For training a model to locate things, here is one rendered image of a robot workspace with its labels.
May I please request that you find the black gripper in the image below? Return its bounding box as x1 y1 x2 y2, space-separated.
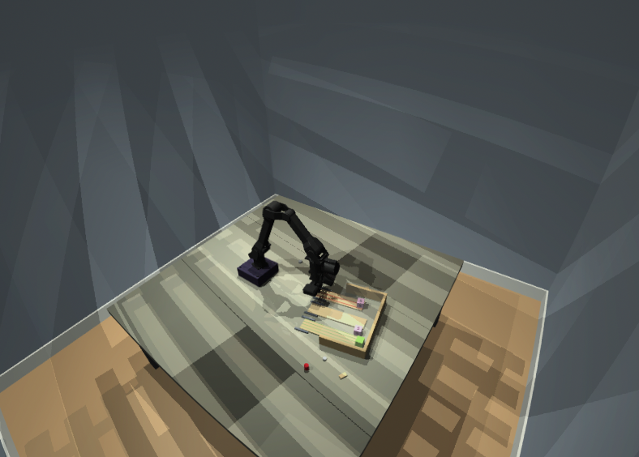
302 269 323 297

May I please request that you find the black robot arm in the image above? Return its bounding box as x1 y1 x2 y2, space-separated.
248 200 340 286

